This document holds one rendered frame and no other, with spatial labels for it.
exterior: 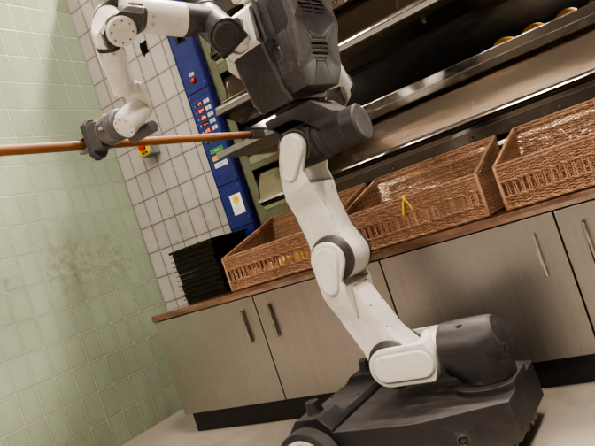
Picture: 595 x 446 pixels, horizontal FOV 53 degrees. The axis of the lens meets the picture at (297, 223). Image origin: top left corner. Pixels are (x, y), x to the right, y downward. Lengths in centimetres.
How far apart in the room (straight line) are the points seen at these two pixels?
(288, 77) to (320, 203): 38
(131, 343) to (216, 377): 81
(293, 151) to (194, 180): 158
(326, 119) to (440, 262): 66
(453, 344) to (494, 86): 121
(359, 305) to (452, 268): 41
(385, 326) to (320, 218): 37
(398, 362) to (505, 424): 32
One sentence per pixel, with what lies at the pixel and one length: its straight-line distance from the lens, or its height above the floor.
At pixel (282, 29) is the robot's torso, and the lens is 176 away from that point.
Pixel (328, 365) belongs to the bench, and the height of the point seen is 21.
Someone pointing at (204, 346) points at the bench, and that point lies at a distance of 271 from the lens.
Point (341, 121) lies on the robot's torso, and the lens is 172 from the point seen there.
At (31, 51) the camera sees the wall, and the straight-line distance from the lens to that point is 367.
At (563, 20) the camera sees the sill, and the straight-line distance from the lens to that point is 250.
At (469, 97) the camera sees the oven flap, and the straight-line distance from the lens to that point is 256.
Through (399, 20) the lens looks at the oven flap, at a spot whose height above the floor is 140.
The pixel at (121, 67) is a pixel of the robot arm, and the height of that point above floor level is 128.
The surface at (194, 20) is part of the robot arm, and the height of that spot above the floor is 135.
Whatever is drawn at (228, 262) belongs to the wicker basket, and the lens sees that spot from 257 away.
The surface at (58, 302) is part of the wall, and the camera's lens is 320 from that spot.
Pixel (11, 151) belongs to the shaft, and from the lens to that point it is 178.
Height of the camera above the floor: 71
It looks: 1 degrees up
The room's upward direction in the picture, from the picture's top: 18 degrees counter-clockwise
